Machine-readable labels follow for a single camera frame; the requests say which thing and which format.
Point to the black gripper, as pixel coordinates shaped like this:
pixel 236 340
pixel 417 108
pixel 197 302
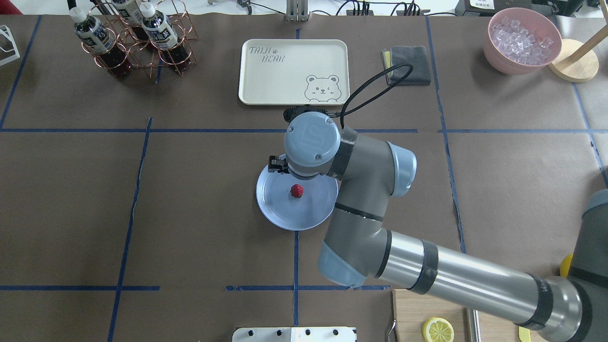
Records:
pixel 276 164

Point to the blue plate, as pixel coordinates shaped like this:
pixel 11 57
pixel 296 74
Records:
pixel 312 209

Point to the red strawberry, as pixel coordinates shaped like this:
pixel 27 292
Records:
pixel 297 191

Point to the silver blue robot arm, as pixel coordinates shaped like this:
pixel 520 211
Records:
pixel 356 245

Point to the cream bear tray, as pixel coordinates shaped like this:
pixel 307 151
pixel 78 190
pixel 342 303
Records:
pixel 294 72

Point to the grey yellow cloth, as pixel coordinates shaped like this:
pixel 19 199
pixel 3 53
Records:
pixel 413 65

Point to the tea bottle left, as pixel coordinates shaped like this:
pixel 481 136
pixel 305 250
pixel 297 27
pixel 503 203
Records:
pixel 162 34

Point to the tea bottle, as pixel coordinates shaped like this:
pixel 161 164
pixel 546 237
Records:
pixel 100 42
pixel 162 34
pixel 129 11

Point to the wooden cutting board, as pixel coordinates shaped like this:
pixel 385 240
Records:
pixel 412 310

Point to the tea bottle front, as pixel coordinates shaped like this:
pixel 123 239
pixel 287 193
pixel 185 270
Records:
pixel 129 11

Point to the tea bottle right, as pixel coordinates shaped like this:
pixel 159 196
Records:
pixel 100 42

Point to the lemon half slice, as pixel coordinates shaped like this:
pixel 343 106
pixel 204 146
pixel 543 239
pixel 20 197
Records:
pixel 437 329

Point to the steel muddler black cap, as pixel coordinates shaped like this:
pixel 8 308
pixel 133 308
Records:
pixel 472 320

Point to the pink bowl of ice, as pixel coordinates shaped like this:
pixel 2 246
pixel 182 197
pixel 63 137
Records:
pixel 520 41

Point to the yellow plastic knife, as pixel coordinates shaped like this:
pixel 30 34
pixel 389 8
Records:
pixel 524 335

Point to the yellow lemon front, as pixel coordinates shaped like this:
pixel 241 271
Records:
pixel 565 265

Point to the wooden stand round base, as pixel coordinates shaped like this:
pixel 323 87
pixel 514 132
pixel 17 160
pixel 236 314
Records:
pixel 576 61

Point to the aluminium frame post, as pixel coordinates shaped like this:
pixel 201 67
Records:
pixel 297 10

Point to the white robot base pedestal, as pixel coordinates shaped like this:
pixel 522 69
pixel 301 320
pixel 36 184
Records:
pixel 296 334

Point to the copper wire bottle rack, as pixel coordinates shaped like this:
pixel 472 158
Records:
pixel 143 54

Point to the white wire rack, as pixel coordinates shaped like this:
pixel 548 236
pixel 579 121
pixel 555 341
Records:
pixel 8 46

